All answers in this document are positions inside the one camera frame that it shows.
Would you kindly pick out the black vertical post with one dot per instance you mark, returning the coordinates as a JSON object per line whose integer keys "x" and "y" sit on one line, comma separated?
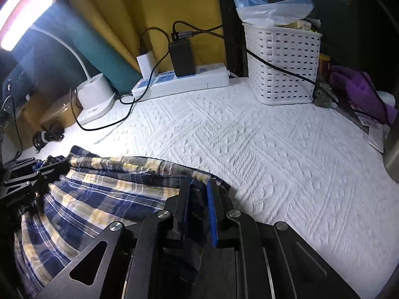
{"x": 229, "y": 21}

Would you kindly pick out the white textured tablecloth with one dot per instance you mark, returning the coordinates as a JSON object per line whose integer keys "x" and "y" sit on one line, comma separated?
{"x": 265, "y": 162}

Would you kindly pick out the white desk lamp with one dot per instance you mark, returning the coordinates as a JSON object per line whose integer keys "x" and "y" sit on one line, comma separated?
{"x": 93, "y": 96}

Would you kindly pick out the white paper booklet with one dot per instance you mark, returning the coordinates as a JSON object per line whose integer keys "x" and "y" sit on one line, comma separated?
{"x": 374, "y": 134}

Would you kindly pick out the purple cloth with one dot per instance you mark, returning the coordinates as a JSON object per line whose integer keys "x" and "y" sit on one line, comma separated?
{"x": 355, "y": 90}

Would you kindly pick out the stainless steel thermos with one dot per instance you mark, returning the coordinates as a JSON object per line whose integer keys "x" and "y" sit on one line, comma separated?
{"x": 392, "y": 149}

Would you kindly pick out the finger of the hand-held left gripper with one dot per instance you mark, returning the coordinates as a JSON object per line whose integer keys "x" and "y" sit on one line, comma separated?
{"x": 53, "y": 166}
{"x": 28, "y": 183}

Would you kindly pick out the white plastic basket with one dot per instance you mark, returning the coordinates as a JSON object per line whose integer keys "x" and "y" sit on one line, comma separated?
{"x": 280, "y": 65}

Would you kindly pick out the blue yellow plaid pants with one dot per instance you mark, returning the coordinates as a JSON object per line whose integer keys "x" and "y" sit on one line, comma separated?
{"x": 93, "y": 193}

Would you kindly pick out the teal curtain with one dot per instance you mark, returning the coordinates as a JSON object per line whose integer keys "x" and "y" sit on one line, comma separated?
{"x": 106, "y": 49}

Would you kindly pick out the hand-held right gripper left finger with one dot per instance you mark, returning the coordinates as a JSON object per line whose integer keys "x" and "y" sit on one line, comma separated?
{"x": 174, "y": 218}

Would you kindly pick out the white charger plug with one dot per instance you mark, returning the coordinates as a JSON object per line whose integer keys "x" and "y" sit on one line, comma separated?
{"x": 146, "y": 65}

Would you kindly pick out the yellow curtain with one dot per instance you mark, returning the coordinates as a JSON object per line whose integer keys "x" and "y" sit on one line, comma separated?
{"x": 168, "y": 3}

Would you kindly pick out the white power strip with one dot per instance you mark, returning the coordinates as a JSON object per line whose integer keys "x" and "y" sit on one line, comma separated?
{"x": 187, "y": 82}

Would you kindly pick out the black power adapter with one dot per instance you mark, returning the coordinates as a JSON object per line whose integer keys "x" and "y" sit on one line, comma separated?
{"x": 181, "y": 57}

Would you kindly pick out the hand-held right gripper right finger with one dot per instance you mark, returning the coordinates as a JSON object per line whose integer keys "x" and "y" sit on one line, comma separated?
{"x": 213, "y": 215}

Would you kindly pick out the brown cardboard box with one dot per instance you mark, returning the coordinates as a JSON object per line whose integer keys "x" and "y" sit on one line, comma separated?
{"x": 53, "y": 115}

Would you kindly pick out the clear blue plastic bag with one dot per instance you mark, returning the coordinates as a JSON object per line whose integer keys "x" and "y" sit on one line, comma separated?
{"x": 268, "y": 7}

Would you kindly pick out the dark teal printed box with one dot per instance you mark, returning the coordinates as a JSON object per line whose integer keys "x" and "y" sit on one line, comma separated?
{"x": 18, "y": 74}

